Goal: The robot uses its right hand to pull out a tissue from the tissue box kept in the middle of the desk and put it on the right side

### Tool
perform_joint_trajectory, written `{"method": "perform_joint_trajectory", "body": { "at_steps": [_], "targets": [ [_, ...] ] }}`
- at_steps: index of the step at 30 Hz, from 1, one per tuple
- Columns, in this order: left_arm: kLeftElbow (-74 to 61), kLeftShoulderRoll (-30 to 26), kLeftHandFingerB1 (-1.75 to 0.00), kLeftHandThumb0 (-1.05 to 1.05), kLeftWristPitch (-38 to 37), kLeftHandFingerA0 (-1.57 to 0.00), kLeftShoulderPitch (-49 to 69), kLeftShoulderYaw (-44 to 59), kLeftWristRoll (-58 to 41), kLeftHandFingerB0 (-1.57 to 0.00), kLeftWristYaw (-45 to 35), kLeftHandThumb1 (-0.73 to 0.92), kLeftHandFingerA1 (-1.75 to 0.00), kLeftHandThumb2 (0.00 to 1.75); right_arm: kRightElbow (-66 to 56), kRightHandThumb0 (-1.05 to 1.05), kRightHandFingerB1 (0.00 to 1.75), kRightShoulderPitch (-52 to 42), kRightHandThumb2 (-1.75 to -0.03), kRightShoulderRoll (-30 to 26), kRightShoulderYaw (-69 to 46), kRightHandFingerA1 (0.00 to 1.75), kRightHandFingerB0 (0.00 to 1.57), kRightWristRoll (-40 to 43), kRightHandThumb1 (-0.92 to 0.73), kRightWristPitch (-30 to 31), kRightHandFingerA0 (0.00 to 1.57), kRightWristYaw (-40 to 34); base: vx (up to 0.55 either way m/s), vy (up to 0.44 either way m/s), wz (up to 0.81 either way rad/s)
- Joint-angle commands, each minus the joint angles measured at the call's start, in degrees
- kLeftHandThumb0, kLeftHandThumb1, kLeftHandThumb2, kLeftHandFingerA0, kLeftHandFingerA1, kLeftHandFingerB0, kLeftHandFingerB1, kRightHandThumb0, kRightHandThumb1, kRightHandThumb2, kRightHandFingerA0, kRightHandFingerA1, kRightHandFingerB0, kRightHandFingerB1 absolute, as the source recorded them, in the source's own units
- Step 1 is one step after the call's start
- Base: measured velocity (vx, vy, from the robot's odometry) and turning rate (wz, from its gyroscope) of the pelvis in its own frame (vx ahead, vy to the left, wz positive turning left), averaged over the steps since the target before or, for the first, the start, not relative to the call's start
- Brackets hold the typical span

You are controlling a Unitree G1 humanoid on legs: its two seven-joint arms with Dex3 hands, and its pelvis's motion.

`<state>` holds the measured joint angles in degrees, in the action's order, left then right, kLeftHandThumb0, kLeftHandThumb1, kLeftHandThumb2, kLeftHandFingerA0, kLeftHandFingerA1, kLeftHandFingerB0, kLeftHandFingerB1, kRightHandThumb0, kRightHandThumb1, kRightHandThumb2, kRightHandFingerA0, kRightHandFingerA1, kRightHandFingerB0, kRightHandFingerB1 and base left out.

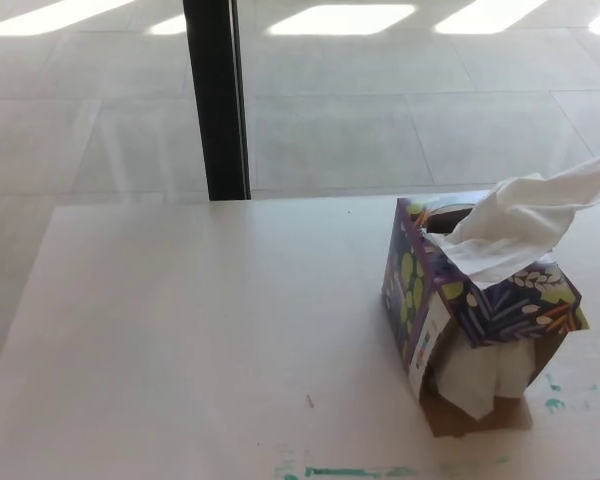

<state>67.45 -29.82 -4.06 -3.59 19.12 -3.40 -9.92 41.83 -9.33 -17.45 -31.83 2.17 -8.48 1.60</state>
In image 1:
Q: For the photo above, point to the white pulled-out tissue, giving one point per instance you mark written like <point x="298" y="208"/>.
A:
<point x="520" y="225"/>

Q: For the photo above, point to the purple floral cardboard tissue box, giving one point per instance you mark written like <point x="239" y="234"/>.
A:
<point x="505" y="310"/>

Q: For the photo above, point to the white folded tissue stack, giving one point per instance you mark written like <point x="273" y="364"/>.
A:
<point x="472" y="375"/>

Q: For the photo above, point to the black window frame post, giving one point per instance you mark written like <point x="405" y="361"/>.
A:
<point x="217" y="100"/>

